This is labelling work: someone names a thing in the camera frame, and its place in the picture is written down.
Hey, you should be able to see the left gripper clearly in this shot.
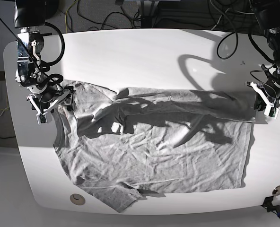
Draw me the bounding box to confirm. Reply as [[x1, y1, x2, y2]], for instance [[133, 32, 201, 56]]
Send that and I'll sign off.
[[245, 82, 280, 111]]

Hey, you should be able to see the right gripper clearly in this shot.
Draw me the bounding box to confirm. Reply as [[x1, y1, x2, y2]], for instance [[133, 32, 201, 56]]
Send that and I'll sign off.
[[27, 84, 75, 115]]

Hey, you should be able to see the grey T-shirt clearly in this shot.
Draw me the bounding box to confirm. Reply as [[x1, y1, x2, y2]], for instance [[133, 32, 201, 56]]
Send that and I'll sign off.
[[53, 80, 255, 212]]

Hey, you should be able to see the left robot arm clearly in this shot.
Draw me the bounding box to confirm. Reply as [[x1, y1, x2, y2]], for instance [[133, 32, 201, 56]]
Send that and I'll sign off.
[[248, 0, 280, 112]]

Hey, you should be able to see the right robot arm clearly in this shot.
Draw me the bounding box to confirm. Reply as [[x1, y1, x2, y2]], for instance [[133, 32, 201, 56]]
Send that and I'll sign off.
[[14, 0, 75, 116]]

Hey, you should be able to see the round metal grommet right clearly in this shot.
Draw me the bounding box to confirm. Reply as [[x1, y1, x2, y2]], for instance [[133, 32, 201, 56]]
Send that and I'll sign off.
[[272, 185, 280, 196]]

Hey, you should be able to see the round table grommet left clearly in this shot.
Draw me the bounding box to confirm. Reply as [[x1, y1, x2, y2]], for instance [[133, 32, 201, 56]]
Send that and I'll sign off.
[[70, 193, 86, 206]]

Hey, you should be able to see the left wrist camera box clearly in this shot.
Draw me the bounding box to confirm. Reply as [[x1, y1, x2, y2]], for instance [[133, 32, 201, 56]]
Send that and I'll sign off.
[[264, 106, 279, 119]]

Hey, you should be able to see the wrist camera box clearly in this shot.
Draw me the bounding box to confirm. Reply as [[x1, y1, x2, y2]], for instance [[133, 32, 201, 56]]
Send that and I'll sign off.
[[36, 113, 48, 125], [264, 106, 279, 119]]

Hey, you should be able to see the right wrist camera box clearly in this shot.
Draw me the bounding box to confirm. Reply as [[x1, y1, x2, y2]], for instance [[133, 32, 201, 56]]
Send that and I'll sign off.
[[36, 113, 48, 125]]

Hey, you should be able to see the yellow floor cable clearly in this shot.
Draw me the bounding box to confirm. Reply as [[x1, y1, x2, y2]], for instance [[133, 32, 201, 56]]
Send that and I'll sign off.
[[64, 0, 77, 33]]

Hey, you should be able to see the black clamp with cable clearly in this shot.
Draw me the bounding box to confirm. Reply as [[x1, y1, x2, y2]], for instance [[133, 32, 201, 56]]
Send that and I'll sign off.
[[261, 196, 280, 219]]

